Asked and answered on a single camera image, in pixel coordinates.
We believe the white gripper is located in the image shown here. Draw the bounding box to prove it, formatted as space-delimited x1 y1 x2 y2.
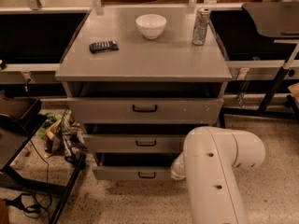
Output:
170 153 186 180

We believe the grey bottom drawer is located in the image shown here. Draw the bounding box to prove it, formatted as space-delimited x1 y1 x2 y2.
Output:
93 153 178 180

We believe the grey drawer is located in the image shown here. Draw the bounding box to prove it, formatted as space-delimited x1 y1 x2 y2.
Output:
93 153 178 180
68 98 223 125
83 134 185 153

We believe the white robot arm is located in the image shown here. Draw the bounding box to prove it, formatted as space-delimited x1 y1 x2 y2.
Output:
170 126 265 224

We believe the grey middle drawer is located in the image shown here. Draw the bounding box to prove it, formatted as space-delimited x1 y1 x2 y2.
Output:
83 134 185 153

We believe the grey drawer cabinet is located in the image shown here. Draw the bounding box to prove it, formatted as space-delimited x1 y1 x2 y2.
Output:
54 5 233 182

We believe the grey top drawer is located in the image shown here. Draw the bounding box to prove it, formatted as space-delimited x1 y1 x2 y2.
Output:
68 98 223 125

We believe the pile of snack bags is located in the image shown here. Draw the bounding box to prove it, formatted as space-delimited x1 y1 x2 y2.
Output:
38 109 87 165

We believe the black chip bag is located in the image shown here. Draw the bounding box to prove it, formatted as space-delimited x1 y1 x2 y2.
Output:
89 41 119 54

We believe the white ceramic bowl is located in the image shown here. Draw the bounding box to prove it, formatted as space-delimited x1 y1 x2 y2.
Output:
135 14 166 39

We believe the black desk right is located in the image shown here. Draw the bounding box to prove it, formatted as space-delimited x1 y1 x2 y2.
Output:
212 2 298 126

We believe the silver drink can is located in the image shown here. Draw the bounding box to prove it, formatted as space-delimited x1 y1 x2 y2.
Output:
192 8 211 46

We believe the black side table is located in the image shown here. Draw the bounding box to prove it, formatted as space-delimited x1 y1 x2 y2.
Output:
0 112 88 224

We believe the black tray on table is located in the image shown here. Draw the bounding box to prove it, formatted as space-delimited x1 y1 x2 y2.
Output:
0 90 41 127

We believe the black cable on floor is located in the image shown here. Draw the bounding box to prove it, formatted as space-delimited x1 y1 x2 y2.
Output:
4 137 54 220

